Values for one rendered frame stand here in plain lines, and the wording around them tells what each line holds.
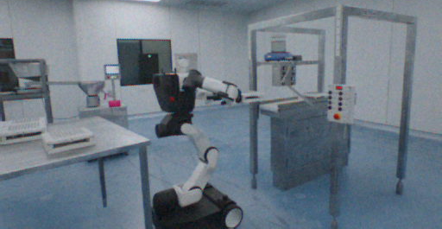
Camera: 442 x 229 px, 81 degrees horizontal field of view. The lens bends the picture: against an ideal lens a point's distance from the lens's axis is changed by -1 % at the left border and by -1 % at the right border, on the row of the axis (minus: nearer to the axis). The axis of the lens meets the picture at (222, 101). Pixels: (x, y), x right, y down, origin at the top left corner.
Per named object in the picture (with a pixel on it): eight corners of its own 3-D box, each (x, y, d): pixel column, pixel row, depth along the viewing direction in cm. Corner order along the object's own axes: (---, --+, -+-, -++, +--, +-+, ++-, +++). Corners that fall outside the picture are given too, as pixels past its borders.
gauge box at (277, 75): (280, 86, 240) (280, 65, 238) (271, 85, 249) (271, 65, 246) (296, 85, 252) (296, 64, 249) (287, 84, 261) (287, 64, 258)
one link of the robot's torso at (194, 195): (180, 209, 206) (179, 194, 204) (170, 199, 222) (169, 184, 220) (203, 201, 217) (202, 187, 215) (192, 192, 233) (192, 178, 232)
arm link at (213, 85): (236, 82, 177) (206, 73, 181) (230, 99, 175) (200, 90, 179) (237, 86, 189) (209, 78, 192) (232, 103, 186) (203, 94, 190)
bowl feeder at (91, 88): (81, 109, 369) (78, 82, 363) (79, 105, 399) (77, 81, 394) (116, 105, 393) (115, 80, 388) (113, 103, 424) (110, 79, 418)
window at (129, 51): (120, 85, 646) (116, 38, 629) (120, 85, 647) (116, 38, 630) (173, 82, 716) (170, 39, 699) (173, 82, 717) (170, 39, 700)
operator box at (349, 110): (349, 124, 174) (350, 85, 170) (326, 120, 188) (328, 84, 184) (354, 123, 177) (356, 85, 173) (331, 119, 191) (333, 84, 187)
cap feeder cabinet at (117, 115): (85, 164, 365) (79, 111, 354) (83, 153, 413) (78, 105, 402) (131, 155, 397) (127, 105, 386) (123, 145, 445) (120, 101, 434)
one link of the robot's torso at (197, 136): (212, 167, 220) (177, 132, 198) (202, 161, 234) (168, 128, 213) (224, 153, 225) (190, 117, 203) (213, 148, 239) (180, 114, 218)
